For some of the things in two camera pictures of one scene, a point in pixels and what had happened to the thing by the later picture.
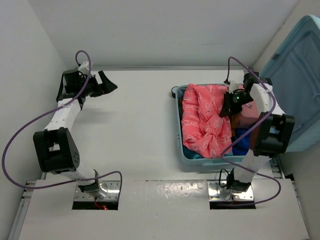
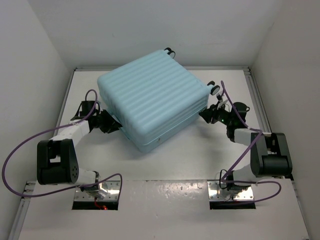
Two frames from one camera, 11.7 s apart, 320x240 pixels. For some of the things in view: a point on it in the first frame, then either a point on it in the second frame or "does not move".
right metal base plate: (217, 193) does not move
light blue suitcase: (293, 70) to (154, 97)
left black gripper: (107, 85) to (111, 124)
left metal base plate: (112, 187) does not move
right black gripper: (228, 107) to (209, 115)
